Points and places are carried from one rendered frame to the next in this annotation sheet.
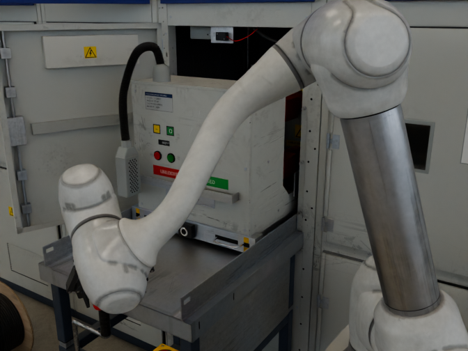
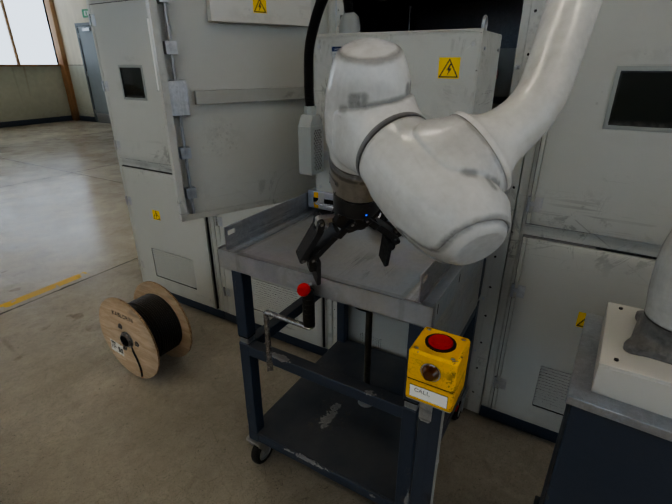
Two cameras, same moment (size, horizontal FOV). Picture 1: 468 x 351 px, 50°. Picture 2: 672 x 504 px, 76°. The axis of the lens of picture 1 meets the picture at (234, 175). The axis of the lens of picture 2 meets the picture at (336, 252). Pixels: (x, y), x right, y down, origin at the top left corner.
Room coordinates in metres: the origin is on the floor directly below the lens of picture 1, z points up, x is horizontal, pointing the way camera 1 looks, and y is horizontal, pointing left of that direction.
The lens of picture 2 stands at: (0.35, 0.34, 1.32)
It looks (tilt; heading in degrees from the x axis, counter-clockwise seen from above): 24 degrees down; 358
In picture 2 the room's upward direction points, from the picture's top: straight up
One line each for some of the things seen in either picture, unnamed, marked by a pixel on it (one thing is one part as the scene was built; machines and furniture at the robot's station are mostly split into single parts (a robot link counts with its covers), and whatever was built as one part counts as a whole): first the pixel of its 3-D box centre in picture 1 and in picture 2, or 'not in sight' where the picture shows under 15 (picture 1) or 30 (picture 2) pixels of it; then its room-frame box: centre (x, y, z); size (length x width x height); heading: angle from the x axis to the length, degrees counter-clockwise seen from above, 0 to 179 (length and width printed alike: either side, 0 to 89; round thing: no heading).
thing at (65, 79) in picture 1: (90, 124); (257, 97); (1.89, 0.55, 1.21); 0.63 x 0.07 x 0.74; 123
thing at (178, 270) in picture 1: (180, 254); (371, 239); (1.57, 0.19, 0.82); 0.68 x 0.62 x 0.06; 147
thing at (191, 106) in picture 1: (187, 159); (385, 126); (1.62, 0.15, 1.15); 0.48 x 0.01 x 0.48; 57
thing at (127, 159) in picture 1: (129, 170); (311, 144); (1.68, 0.37, 1.09); 0.08 x 0.05 x 0.17; 147
